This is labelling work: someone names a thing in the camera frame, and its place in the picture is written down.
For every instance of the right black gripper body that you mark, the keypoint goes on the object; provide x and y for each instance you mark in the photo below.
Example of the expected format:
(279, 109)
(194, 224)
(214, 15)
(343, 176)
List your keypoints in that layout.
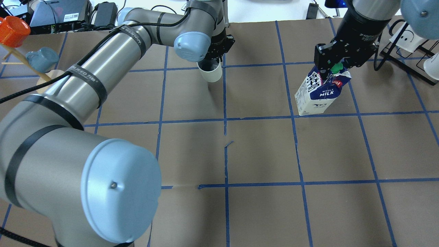
(356, 49)

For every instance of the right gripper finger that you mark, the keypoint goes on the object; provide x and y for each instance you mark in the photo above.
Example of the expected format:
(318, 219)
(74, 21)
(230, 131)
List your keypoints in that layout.
(322, 77)
(345, 65)

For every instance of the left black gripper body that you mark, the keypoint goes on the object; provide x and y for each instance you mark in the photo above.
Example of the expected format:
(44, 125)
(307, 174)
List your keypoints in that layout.
(219, 45)

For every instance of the blue white milk carton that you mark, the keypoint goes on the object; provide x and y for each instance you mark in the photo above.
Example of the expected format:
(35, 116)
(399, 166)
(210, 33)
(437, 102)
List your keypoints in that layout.
(316, 94)

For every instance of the white mug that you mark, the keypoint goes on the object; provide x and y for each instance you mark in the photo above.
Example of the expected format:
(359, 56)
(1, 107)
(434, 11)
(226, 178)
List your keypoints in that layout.
(211, 70)

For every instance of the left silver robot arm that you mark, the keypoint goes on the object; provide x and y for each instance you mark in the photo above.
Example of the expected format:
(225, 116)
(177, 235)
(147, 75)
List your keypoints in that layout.
(96, 191)

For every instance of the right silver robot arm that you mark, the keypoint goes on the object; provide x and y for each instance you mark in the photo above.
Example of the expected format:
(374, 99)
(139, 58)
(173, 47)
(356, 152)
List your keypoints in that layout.
(421, 15)

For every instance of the white cup on rack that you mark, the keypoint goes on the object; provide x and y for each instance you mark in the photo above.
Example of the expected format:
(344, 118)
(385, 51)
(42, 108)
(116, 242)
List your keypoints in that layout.
(408, 40)
(431, 66)

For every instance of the blue cup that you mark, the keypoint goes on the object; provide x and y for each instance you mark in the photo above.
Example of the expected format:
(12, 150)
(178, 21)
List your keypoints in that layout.
(43, 59)

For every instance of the orange cup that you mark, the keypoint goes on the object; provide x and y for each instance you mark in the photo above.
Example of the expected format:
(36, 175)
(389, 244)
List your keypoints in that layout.
(13, 31)

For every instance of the black power adapter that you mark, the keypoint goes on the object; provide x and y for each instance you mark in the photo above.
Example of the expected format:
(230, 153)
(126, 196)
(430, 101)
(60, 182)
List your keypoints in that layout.
(312, 11)

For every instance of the black power brick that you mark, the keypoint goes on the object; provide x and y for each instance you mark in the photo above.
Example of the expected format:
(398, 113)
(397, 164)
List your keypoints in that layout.
(105, 14)

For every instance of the black computer box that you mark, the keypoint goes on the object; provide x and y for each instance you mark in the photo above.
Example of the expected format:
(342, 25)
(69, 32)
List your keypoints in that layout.
(54, 16)

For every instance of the wooden mug tree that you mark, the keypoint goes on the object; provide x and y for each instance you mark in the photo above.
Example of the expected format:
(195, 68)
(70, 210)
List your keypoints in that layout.
(14, 74)

